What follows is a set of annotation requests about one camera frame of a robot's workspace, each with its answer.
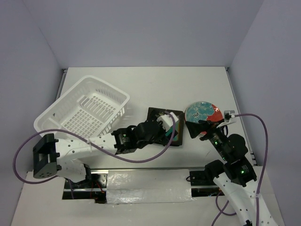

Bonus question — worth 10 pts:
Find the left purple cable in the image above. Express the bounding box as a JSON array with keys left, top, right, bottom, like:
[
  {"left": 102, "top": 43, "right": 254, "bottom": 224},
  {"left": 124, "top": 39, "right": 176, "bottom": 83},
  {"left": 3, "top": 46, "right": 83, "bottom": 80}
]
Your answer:
[{"left": 13, "top": 114, "right": 176, "bottom": 184}]

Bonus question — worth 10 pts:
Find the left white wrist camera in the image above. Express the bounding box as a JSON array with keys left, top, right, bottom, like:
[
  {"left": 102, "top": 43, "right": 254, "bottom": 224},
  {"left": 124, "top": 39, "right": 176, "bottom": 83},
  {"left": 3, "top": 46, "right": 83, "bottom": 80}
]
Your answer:
[{"left": 157, "top": 112, "right": 179, "bottom": 132}]

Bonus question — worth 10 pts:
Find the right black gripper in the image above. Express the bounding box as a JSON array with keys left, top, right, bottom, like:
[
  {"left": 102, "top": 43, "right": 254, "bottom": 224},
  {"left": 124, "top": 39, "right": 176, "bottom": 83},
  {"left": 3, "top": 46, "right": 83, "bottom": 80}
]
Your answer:
[{"left": 184, "top": 118, "right": 230, "bottom": 160}]

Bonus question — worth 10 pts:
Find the yellow square plate black rim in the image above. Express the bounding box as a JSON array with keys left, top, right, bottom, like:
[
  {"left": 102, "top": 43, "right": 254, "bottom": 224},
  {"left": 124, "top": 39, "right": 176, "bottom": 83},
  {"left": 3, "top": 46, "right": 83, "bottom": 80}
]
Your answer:
[{"left": 171, "top": 137, "right": 182, "bottom": 147}]

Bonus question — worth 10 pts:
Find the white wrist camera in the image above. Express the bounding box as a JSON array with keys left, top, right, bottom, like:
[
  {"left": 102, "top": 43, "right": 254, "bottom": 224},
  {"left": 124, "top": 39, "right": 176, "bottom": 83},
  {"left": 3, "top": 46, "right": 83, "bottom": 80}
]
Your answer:
[
  {"left": 217, "top": 110, "right": 236, "bottom": 128},
  {"left": 157, "top": 112, "right": 179, "bottom": 132}
]

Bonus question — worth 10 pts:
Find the white plastic dish rack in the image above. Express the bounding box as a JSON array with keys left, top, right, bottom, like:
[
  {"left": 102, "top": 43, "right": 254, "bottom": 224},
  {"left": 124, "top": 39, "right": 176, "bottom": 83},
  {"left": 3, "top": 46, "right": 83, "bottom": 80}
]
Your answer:
[{"left": 33, "top": 76, "right": 130, "bottom": 138}]

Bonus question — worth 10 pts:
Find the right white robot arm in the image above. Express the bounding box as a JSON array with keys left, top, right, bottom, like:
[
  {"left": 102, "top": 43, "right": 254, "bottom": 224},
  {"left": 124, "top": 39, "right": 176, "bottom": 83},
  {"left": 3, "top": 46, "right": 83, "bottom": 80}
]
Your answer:
[{"left": 185, "top": 120, "right": 277, "bottom": 226}]

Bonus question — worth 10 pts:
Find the teal square plate black rim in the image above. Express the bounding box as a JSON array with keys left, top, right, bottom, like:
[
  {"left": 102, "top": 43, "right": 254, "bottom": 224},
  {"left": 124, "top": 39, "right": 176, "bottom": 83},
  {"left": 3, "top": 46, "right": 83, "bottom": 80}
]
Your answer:
[{"left": 147, "top": 107, "right": 184, "bottom": 146}]

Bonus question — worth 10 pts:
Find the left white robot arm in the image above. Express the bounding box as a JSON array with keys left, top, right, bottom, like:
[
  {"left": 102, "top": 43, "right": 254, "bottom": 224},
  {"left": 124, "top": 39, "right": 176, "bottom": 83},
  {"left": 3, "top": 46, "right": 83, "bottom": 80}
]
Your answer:
[{"left": 33, "top": 115, "right": 177, "bottom": 188}]

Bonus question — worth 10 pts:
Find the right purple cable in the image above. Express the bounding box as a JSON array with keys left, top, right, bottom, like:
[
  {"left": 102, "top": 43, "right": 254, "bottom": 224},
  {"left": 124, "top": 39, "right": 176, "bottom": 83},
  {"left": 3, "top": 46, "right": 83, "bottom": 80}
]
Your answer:
[{"left": 211, "top": 113, "right": 269, "bottom": 226}]

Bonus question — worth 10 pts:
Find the silver foil tape patch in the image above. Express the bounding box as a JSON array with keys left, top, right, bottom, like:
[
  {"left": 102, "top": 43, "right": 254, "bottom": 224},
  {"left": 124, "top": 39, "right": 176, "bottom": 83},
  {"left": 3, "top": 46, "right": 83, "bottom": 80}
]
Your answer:
[{"left": 106, "top": 169, "right": 193, "bottom": 204}]

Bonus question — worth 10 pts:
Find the purple cable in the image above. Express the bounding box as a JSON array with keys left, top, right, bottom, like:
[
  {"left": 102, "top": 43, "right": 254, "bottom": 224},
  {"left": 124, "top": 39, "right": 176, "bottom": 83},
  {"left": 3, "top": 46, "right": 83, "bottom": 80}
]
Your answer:
[
  {"left": 211, "top": 113, "right": 269, "bottom": 226},
  {"left": 13, "top": 114, "right": 176, "bottom": 184}
]

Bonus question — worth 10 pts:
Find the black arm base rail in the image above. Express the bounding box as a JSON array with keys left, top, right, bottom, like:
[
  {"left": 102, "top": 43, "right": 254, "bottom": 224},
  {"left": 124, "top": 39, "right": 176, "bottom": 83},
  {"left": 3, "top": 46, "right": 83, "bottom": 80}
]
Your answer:
[{"left": 62, "top": 169, "right": 220, "bottom": 204}]

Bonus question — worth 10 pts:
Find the small red floral round plate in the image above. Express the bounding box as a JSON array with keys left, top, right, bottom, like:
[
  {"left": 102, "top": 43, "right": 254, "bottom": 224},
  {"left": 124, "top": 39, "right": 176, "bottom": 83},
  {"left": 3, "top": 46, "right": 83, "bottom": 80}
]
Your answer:
[{"left": 184, "top": 119, "right": 192, "bottom": 130}]

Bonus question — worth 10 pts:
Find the large red floral round plate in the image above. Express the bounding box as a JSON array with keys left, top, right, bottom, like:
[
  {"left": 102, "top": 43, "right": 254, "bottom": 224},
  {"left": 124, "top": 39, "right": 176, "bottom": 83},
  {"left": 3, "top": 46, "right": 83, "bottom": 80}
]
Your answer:
[{"left": 184, "top": 101, "right": 223, "bottom": 123}]

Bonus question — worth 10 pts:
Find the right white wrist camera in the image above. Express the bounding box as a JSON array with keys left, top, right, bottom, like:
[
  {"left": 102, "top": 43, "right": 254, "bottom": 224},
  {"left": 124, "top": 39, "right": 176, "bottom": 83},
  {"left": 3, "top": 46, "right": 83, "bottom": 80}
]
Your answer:
[{"left": 217, "top": 110, "right": 236, "bottom": 128}]

